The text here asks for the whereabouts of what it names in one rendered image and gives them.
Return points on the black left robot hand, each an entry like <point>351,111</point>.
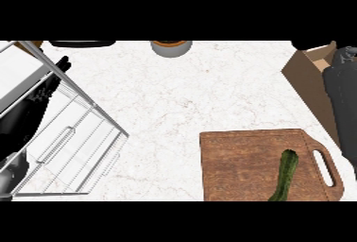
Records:
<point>24,121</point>

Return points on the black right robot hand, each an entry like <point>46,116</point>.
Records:
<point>344,107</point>

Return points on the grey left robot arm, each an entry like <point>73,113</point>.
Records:
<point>9,178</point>

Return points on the brown cardboard box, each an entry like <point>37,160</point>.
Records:
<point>307,83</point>

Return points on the brown wooden cutting board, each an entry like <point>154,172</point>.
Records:
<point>242,164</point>

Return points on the black rounded object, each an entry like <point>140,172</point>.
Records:
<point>307,44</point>

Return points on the green cucumber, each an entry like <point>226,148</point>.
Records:
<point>288,167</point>

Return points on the brown wooden object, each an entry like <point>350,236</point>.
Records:
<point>28,45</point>

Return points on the black flat appliance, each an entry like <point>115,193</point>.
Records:
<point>81,43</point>

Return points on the grey pot with brown rim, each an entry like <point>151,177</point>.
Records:
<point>171,50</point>

